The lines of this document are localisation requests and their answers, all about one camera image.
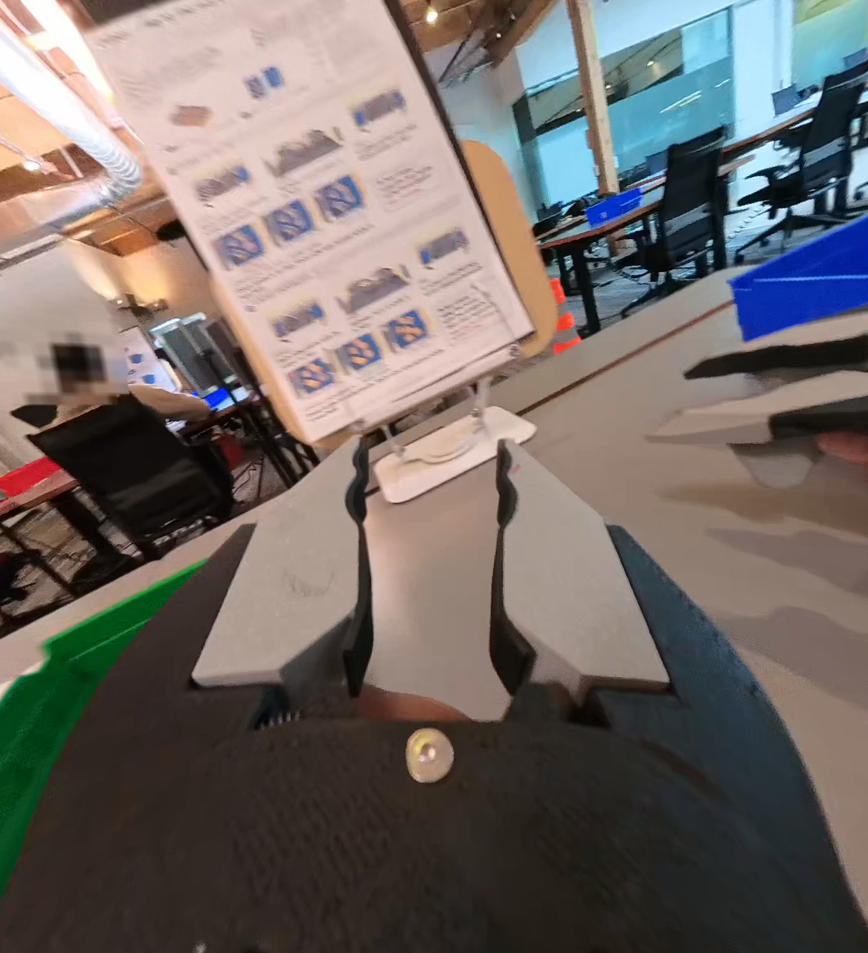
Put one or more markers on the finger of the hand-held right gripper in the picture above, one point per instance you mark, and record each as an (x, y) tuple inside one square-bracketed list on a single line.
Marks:
[(791, 356), (762, 406)]

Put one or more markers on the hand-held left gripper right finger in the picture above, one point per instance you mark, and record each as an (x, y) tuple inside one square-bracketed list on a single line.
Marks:
[(575, 588)]

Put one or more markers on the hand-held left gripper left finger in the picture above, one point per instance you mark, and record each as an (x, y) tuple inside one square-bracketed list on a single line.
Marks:
[(285, 588)]

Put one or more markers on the blue plastic bin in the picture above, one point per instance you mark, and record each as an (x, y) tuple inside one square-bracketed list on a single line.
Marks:
[(814, 298)]

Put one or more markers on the green plastic bin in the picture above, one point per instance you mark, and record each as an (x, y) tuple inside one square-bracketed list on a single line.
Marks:
[(17, 707)]

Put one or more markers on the white tablet stand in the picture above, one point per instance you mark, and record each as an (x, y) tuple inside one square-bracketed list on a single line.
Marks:
[(449, 454)]

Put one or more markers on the black office chair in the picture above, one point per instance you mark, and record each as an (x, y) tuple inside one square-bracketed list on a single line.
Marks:
[(143, 469), (691, 193), (829, 149)]

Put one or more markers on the brown-edged office table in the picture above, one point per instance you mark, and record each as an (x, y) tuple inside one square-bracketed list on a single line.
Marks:
[(590, 290)]

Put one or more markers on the orange traffic cone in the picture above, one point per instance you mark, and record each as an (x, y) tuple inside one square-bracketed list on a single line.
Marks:
[(564, 320)]

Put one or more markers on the small blue bin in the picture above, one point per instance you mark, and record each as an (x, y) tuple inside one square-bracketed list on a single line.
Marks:
[(613, 207)]

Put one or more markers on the red plastic crate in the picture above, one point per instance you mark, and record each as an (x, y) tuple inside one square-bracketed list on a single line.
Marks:
[(28, 476)]

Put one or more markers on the instruction poster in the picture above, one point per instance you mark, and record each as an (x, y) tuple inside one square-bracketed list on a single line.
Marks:
[(315, 223)]

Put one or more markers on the wooden support post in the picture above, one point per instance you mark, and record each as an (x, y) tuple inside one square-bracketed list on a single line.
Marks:
[(590, 97)]

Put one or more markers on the silver flexible air duct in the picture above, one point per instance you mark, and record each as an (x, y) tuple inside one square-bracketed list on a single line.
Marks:
[(69, 126)]

